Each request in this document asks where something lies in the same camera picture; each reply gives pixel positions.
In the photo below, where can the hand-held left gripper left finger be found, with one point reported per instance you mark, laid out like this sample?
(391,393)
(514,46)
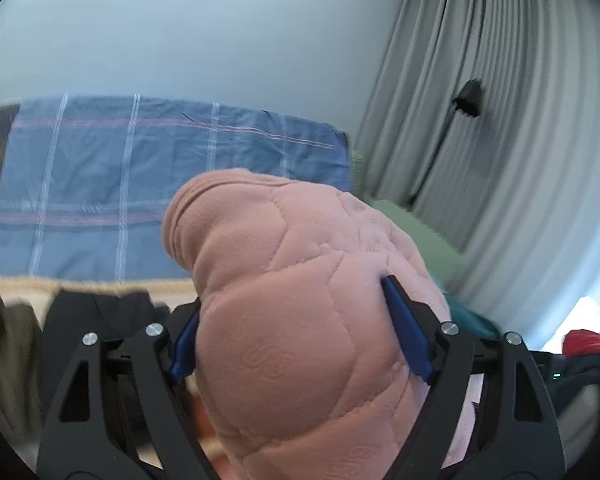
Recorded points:
(186,345)

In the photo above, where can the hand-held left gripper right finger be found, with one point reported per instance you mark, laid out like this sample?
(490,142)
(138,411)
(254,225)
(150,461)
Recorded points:
(405,325)

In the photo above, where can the pink quilted fleece garment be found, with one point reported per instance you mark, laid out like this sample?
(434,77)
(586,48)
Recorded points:
(300,310)

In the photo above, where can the red cloth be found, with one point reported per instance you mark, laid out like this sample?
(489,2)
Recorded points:
(592,341)

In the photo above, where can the teal garment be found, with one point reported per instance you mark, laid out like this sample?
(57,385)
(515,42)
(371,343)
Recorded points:
(467,322)

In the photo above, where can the black jacket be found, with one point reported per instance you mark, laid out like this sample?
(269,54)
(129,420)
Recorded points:
(105,310)

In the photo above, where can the green sheet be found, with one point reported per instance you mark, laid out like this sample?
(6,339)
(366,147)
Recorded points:
(430,240)

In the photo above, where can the cream patterned blanket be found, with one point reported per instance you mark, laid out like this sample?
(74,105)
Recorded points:
(30,287)

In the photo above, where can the blue plaid quilt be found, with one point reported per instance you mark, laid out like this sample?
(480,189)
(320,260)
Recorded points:
(105,185)

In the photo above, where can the grey fleece garment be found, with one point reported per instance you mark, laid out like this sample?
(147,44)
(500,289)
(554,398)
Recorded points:
(5,360)

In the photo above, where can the grey curtain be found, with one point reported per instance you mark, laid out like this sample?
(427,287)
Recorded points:
(505,135)

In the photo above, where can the black floor lamp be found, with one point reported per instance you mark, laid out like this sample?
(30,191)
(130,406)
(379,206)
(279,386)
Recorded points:
(460,110)

